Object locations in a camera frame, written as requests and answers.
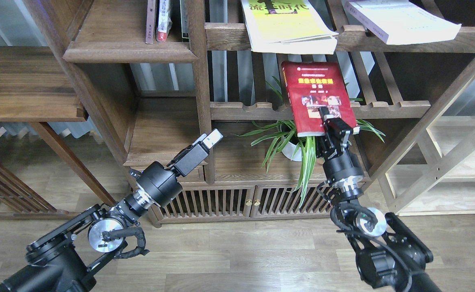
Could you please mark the white thick book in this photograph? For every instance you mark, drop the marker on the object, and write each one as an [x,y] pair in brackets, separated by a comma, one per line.
[400,22]

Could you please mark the dark wooden bookshelf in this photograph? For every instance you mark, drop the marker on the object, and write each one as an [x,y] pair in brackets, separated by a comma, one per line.
[150,101]

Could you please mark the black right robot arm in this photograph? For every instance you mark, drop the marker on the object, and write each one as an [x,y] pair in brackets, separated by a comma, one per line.
[387,252]

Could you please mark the dark upright book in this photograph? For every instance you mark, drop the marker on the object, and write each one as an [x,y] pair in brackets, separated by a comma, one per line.
[184,20]

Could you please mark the green spider plant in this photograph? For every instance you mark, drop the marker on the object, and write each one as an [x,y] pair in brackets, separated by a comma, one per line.
[285,139]

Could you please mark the white plant pot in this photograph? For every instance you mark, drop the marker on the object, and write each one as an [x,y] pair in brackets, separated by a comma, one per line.
[290,152]

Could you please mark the slatted wooden rack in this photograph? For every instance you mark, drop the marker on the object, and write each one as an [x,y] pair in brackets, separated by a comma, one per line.
[24,202]

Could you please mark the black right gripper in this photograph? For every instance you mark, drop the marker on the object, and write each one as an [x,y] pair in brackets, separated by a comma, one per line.
[341,167]

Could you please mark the red white upright book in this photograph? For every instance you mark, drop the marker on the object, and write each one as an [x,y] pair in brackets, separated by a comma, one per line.
[164,20]

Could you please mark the red cover book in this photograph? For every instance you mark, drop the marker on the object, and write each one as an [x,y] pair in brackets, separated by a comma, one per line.
[311,86]

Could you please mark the light wooden shelf unit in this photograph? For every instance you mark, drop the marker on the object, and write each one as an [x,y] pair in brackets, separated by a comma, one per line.
[436,174]

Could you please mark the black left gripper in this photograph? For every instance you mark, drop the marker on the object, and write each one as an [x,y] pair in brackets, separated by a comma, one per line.
[159,185]

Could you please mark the yellow-green cover book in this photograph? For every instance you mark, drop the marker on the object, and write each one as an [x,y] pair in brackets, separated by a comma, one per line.
[287,27]

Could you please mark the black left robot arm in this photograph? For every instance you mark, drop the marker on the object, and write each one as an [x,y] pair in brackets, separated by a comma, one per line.
[53,263]

